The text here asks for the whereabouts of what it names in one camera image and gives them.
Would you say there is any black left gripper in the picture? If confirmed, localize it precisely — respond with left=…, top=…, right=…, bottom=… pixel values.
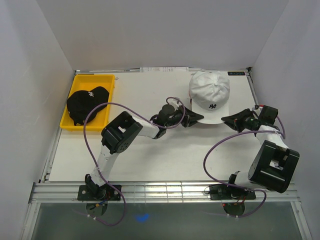
left=164, top=104, right=203, bottom=128

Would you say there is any black cap white logo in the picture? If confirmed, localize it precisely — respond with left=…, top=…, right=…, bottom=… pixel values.
left=66, top=86, right=110, bottom=126

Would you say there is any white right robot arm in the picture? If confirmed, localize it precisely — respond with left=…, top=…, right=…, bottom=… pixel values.
left=221, top=105, right=300, bottom=199

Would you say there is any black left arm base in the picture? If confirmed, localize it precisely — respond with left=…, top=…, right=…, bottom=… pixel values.
left=77, top=184, right=122, bottom=217

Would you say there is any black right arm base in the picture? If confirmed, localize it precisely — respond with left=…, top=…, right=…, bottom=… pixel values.
left=204, top=184, right=256, bottom=217

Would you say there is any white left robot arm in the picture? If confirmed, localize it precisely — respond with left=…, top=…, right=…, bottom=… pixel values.
left=85, top=104, right=204, bottom=200

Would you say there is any white paper label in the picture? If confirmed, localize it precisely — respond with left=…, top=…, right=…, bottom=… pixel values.
left=139, top=66, right=189, bottom=73

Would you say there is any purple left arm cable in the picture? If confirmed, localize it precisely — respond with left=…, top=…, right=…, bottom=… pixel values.
left=83, top=96, right=187, bottom=227

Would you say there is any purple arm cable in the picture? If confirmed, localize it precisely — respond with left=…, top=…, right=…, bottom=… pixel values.
left=83, top=96, right=187, bottom=227
left=202, top=106, right=287, bottom=218

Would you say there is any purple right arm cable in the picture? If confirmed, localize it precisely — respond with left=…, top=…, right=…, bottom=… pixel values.
left=202, top=106, right=287, bottom=218

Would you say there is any aluminium rail frame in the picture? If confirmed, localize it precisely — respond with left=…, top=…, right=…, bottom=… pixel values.
left=22, top=181, right=312, bottom=240

